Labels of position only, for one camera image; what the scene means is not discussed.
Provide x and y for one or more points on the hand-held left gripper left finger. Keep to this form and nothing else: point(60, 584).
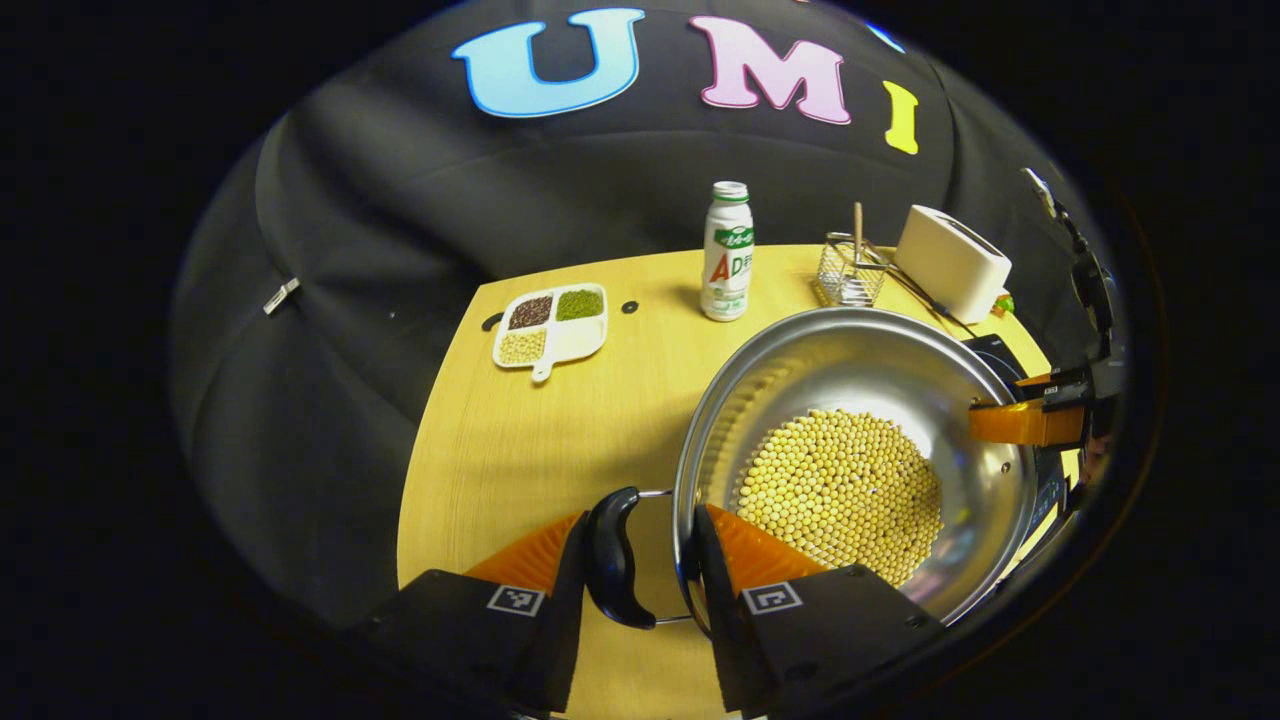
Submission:
point(560, 620)

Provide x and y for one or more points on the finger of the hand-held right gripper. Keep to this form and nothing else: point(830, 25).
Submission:
point(1060, 383)
point(1025, 424)

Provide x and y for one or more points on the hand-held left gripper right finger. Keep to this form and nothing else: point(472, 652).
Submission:
point(725, 630)

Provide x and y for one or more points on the stainless steel pot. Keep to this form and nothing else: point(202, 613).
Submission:
point(850, 360)

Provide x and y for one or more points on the white toaster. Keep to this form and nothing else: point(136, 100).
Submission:
point(950, 265)

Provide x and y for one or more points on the pile of yellow soybeans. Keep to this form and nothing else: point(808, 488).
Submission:
point(850, 490)

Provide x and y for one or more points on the pale yellow beans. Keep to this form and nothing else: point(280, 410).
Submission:
point(522, 346)

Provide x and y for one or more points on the white divided plate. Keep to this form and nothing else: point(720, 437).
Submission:
point(560, 335)

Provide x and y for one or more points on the dark red beans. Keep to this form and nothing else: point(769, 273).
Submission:
point(530, 312)

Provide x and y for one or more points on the green mung beans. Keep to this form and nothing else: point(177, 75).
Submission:
point(580, 304)

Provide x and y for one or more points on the black backdrop cloth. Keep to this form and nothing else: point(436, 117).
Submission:
point(330, 380)

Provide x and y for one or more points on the white green-capped drink bottle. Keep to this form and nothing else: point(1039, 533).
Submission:
point(727, 260)

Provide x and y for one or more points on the metal clip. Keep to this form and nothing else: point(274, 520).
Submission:
point(281, 295)

